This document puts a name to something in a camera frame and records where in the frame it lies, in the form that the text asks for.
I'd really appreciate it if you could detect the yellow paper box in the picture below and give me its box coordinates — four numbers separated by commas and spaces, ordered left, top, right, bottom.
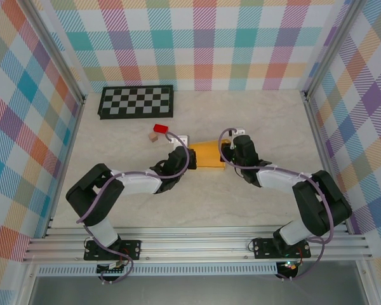
189, 139, 227, 172

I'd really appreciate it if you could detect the black chessboard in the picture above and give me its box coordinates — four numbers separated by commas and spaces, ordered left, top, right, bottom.
97, 85, 175, 121

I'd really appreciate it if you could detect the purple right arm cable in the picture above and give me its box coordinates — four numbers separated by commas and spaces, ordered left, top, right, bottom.
218, 127, 337, 282

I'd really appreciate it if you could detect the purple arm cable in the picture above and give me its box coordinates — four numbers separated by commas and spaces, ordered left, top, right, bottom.
76, 128, 191, 285
218, 127, 337, 282

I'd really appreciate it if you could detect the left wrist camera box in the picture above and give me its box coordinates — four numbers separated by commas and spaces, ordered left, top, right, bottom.
168, 135, 190, 149

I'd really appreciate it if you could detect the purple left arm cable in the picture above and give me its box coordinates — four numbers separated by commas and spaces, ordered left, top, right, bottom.
76, 128, 191, 285

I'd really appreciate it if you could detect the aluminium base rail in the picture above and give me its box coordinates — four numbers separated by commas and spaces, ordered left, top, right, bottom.
22, 225, 374, 263

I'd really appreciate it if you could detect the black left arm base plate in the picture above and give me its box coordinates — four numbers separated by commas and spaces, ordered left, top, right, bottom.
84, 240, 142, 261

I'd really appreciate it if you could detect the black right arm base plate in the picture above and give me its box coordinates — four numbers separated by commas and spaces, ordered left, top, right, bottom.
252, 237, 311, 259

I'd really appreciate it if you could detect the slotted metal cable tray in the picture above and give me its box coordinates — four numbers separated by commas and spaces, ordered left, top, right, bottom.
36, 265, 279, 276

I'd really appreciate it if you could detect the aluminium frame post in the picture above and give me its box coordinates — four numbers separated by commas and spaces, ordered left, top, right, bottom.
20, 0, 86, 104
300, 0, 368, 101

